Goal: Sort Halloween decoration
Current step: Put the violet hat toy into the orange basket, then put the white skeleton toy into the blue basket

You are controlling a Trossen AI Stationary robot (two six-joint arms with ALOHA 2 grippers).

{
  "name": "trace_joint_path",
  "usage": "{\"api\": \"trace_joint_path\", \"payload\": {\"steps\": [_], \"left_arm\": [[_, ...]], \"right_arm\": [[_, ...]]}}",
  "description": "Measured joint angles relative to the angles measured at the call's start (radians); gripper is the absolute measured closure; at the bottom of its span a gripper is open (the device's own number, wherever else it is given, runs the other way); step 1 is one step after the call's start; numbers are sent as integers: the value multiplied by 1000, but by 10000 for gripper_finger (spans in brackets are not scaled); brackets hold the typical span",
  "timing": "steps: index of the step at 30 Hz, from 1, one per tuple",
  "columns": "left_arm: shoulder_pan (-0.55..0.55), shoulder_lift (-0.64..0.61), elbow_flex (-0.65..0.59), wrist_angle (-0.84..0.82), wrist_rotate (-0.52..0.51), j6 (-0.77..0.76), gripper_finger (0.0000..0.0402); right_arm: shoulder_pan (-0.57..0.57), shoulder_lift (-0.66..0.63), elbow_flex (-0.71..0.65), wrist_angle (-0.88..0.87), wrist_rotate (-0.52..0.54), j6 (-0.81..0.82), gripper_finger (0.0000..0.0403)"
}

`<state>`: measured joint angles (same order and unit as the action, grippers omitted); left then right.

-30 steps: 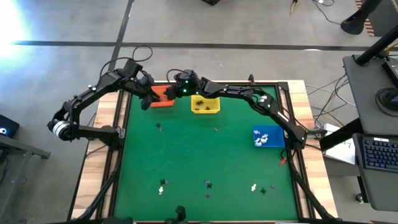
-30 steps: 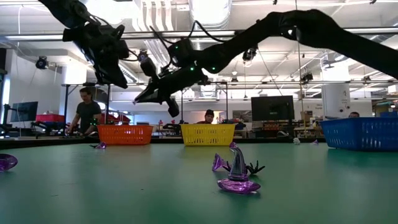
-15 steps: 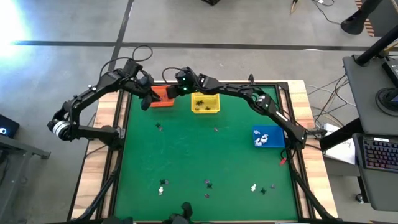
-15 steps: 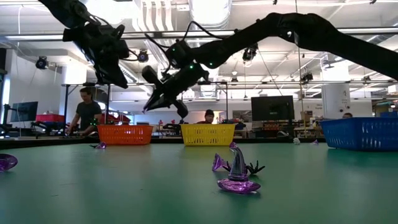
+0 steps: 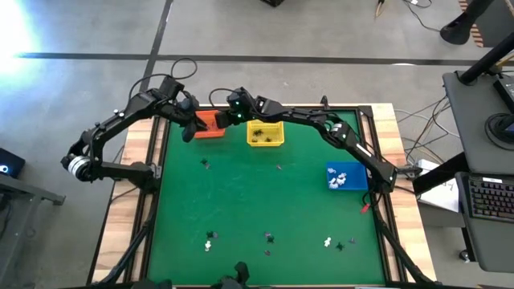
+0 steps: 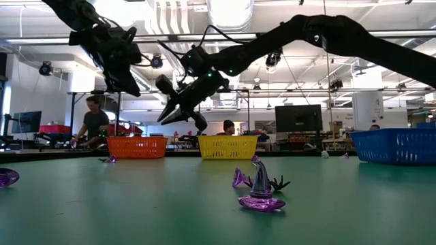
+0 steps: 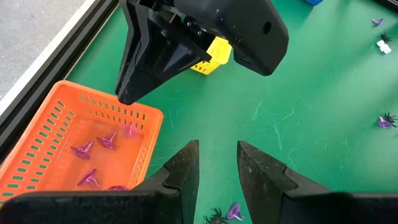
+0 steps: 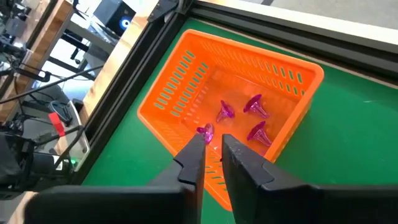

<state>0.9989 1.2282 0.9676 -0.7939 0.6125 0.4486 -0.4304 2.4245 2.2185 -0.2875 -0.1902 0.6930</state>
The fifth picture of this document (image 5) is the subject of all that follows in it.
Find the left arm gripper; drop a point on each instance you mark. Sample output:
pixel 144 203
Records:
pixel 188 112

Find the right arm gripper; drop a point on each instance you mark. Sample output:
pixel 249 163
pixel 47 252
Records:
pixel 241 116

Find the yellow plastic basket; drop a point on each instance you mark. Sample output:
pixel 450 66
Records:
pixel 275 126

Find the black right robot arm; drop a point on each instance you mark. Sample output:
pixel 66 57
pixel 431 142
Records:
pixel 361 151

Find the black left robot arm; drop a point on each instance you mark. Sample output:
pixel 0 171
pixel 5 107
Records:
pixel 116 119

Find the orange plastic basket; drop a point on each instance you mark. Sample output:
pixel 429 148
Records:
pixel 214 132

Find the green table mat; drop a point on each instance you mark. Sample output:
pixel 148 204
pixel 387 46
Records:
pixel 241 208

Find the black floor object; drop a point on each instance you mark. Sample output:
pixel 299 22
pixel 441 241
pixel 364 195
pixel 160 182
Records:
pixel 273 2

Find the blue plastic basket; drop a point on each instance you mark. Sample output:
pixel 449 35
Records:
pixel 357 176

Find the small red clip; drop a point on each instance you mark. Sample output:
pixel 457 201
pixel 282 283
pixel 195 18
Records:
pixel 364 208

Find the gray cart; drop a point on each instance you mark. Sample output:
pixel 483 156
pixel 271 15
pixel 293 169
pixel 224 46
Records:
pixel 32 192

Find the wooden stick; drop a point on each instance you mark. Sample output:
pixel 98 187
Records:
pixel 379 8

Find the black desk leg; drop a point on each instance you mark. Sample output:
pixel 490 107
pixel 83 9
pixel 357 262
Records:
pixel 439 172

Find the white paper sheet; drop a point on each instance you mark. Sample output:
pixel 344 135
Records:
pixel 441 196

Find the gray side desk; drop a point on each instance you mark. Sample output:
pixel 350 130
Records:
pixel 470 120

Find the black stand base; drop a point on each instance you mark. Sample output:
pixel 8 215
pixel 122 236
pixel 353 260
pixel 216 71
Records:
pixel 455 32

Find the orange striped mat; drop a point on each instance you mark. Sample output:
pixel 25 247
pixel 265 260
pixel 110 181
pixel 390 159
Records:
pixel 476 34

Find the desk caster wheel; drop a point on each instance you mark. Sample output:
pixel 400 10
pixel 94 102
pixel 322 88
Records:
pixel 464 255

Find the black round desk device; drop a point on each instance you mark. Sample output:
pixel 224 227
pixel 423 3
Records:
pixel 502 128

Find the black keyboard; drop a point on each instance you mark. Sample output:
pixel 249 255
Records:
pixel 490 241

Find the dark gray panel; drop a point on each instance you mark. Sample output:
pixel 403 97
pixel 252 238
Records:
pixel 502 24

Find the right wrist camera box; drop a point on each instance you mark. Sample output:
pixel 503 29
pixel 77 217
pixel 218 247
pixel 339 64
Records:
pixel 239 98

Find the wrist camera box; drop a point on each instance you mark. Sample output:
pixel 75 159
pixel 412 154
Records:
pixel 170 87
pixel 239 98

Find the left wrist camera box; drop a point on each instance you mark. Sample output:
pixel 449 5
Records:
pixel 170 87

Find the black aluminium table frame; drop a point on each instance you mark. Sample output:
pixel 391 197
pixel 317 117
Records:
pixel 305 108

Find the black frame clamp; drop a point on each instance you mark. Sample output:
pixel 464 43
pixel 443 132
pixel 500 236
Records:
pixel 323 101

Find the black side bracket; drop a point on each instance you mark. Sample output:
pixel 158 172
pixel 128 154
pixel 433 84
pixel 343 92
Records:
pixel 411 172

